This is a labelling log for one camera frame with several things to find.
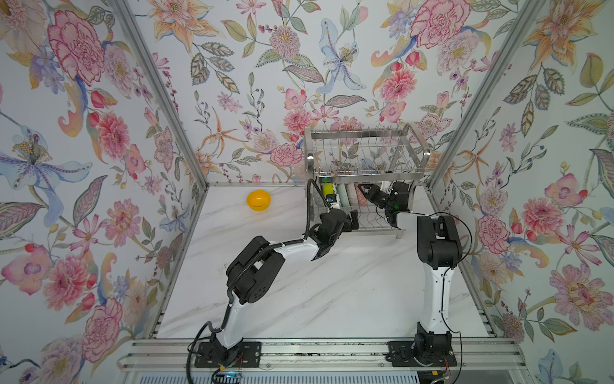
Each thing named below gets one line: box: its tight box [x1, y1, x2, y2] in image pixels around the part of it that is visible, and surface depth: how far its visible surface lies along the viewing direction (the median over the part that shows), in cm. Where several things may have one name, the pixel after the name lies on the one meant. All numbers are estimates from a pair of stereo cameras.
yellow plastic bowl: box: [246, 189, 272, 212], surface depth 113 cm
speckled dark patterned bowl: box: [353, 181, 368, 206], surface depth 105 cm
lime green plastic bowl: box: [322, 183, 334, 200], surface depth 106 cm
